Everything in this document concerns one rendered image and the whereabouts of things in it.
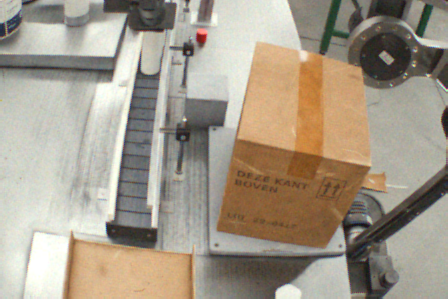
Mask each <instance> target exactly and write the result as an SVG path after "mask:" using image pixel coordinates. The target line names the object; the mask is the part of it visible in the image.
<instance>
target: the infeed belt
mask: <svg viewBox="0 0 448 299"><path fill-rule="evenodd" d="M141 53H142V50H141ZM141 53H140V57H139V62H138V67H137V72H136V77H135V83H134V87H133V93H132V98H131V103H130V109H129V114H128V120H127V124H126V130H125V136H124V137H125V140H124V146H123V151H122V156H121V167H120V171H119V182H118V187H117V197H116V207H115V216H114V220H111V222H110V224H111V225H118V226H122V227H135V228H137V229H151V224H152V219H151V216H152V210H151V209H148V208H147V207H146V206H147V197H148V182H149V173H150V157H151V149H152V140H153V133H154V124H155V116H156V107H157V100H158V91H159V83H160V75H161V67H162V59H163V56H162V58H161V61H160V65H159V73H158V74H157V75H155V76H146V75H144V74H142V73H141Z"/></svg>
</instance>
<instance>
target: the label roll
mask: <svg viewBox="0 0 448 299"><path fill-rule="evenodd" d="M21 3H22V2H21V0H0V40H1V39H4V38H6V37H8V36H10V35H12V34H13V33H14V32H16V30H18V29H19V28H20V25H21V24H22V19H23V18H22V5H21Z"/></svg>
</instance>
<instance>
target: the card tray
mask: <svg viewBox="0 0 448 299"><path fill-rule="evenodd" d="M69 232H70V234H69V239H68V245H67V246H68V248H67V253H66V261H65V270H64V277H63V279H64V280H63V285H62V286H63V288H62V295H61V299H196V296H195V285H196V271H195V253H196V245H195V244H193V249H192V253H189V252H177V251H161V250H158V249H145V248H139V247H130V246H124V245H116V244H110V243H102V242H97V241H88V240H85V239H76V238H74V236H73V233H72V229H71V228H70V231H69Z"/></svg>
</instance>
